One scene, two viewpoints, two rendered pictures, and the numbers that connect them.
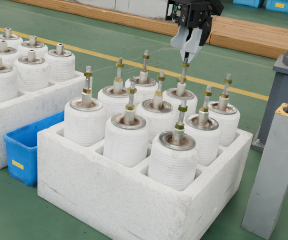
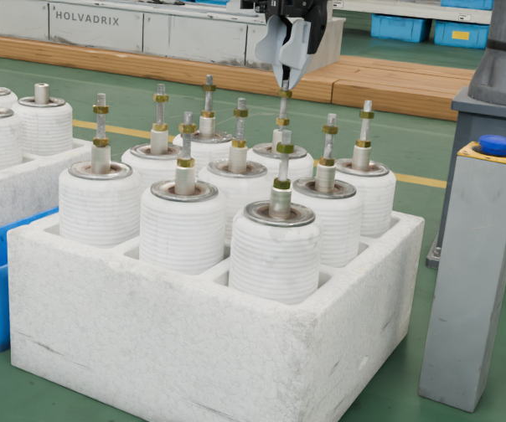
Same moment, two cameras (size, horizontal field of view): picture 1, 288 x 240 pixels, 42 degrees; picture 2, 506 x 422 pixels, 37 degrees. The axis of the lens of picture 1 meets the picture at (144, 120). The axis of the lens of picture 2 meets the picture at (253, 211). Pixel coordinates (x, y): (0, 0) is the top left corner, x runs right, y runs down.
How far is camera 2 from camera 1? 0.13 m
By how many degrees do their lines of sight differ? 7
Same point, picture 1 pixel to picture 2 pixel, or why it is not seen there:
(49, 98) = (25, 185)
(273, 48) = not seen: hidden behind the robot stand
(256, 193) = (441, 318)
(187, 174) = (304, 275)
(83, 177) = (103, 307)
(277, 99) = not seen: hidden behind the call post
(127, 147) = (184, 237)
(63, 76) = (50, 146)
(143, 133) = (214, 208)
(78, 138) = (89, 235)
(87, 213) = (114, 383)
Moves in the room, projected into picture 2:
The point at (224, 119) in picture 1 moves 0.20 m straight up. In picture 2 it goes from (367, 185) to (388, 21)
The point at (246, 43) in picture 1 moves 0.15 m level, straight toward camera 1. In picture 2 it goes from (401, 95) to (400, 103)
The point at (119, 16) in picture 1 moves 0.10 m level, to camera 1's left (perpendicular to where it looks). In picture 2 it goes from (153, 63) to (127, 61)
